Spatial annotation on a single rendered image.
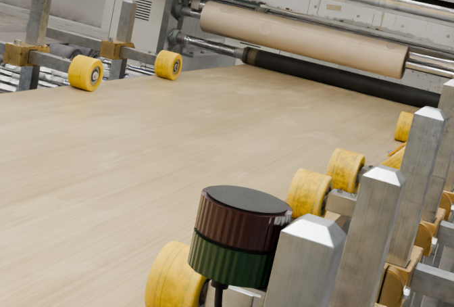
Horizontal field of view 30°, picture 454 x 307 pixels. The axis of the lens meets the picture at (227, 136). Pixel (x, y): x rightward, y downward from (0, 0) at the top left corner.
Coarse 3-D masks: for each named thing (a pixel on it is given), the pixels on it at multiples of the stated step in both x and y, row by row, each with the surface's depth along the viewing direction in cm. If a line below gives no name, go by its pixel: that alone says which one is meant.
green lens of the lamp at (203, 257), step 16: (192, 240) 55; (192, 256) 54; (208, 256) 53; (224, 256) 52; (240, 256) 52; (256, 256) 52; (272, 256) 53; (208, 272) 53; (224, 272) 52; (240, 272) 52; (256, 272) 53
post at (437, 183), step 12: (444, 84) 121; (444, 96) 121; (444, 108) 121; (444, 132) 121; (444, 144) 122; (444, 156) 122; (444, 168) 122; (432, 180) 123; (444, 180) 122; (432, 192) 123; (432, 204) 123; (432, 216) 124; (408, 300) 126
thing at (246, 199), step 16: (208, 192) 54; (224, 192) 55; (240, 192) 56; (256, 192) 56; (240, 208) 52; (256, 208) 53; (272, 208) 53; (208, 240) 53; (224, 288) 55; (256, 288) 53
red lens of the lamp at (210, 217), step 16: (208, 208) 53; (224, 208) 52; (288, 208) 55; (208, 224) 53; (224, 224) 52; (240, 224) 52; (256, 224) 52; (272, 224) 52; (288, 224) 54; (224, 240) 52; (240, 240) 52; (256, 240) 52; (272, 240) 53
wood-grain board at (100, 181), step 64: (0, 128) 153; (64, 128) 164; (128, 128) 175; (192, 128) 188; (256, 128) 204; (320, 128) 222; (384, 128) 244; (0, 192) 119; (64, 192) 125; (128, 192) 131; (192, 192) 139; (0, 256) 97; (64, 256) 101; (128, 256) 105
